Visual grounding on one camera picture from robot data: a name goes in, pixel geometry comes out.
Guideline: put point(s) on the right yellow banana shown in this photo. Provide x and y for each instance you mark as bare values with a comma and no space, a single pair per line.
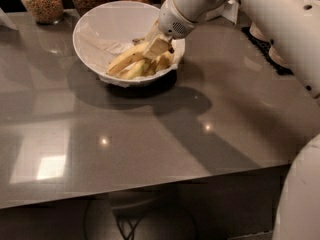
163,61

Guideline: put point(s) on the round stool base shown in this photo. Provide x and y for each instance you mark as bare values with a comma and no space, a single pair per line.
133,216

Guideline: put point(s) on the white folded card stand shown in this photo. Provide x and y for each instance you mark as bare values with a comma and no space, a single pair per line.
228,10

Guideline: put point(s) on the black rubber mat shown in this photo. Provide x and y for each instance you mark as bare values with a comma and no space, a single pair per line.
264,48

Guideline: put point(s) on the white paper napkin liner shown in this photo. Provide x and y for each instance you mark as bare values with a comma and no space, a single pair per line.
96,51

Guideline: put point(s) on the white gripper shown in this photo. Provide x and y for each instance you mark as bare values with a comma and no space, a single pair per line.
171,21

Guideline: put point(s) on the lower greenish yellow banana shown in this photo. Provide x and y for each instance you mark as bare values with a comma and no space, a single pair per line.
136,70

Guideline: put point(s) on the white ceramic bowl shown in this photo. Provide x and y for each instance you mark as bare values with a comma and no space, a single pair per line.
125,21

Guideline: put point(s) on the left glass cereal jar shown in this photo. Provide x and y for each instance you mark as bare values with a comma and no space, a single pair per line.
44,11

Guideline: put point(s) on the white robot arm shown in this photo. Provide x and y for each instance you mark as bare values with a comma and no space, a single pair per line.
292,27

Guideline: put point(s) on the back stack paper bowls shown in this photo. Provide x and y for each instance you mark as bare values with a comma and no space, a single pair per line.
256,33

